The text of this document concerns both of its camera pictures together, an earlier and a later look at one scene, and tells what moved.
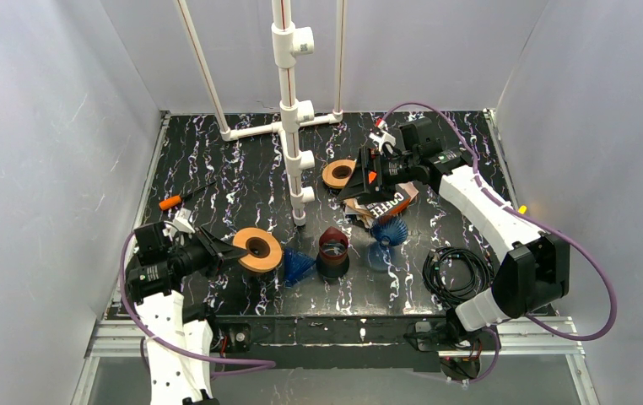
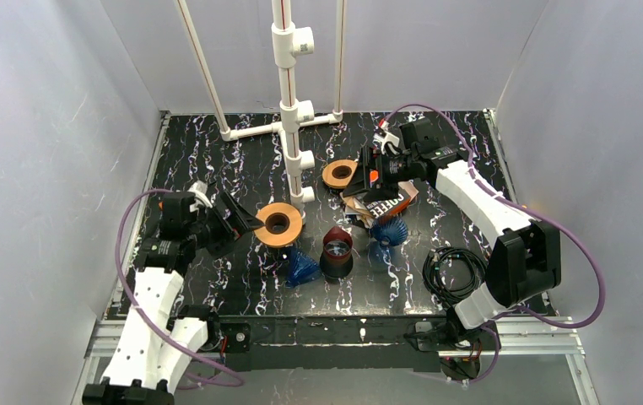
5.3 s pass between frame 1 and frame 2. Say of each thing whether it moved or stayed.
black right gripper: stayed
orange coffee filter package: stayed
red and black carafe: stayed
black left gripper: moved
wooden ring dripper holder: moved
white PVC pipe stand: stayed
